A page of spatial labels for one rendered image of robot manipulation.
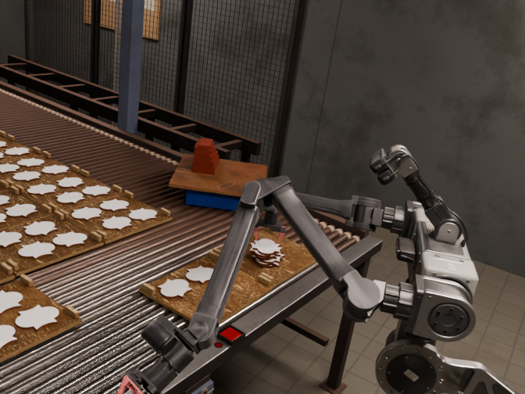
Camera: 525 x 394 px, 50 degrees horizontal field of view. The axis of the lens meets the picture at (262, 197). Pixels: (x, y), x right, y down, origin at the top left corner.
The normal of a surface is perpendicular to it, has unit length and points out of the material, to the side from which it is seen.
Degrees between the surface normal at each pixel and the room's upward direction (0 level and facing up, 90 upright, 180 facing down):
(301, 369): 0
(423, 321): 90
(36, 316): 0
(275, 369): 0
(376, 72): 90
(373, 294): 38
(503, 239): 90
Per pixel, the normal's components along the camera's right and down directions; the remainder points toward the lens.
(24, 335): 0.14, -0.91
